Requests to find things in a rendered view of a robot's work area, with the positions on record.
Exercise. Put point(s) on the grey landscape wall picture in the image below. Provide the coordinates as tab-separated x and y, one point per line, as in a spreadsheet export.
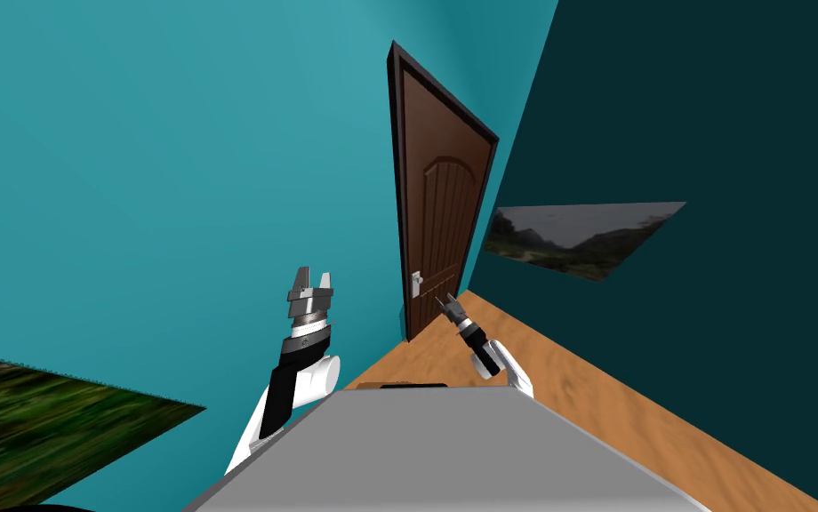
576	238

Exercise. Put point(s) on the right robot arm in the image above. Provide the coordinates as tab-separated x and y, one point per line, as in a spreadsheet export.
491	355

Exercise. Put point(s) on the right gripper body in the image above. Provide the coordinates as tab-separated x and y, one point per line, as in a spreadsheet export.
456	312

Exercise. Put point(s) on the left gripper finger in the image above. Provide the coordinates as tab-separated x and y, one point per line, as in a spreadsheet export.
325	280
301	279

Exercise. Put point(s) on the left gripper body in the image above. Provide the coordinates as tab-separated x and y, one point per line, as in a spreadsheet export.
309	307

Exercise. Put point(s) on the green landscape wall picture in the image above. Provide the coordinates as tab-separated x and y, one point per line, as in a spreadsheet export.
39	434

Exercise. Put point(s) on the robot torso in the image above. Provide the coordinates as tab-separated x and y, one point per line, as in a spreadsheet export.
444	455

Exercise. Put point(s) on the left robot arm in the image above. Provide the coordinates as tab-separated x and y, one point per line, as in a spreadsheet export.
294	377

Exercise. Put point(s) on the brown door leaf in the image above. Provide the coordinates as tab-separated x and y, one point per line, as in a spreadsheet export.
439	206

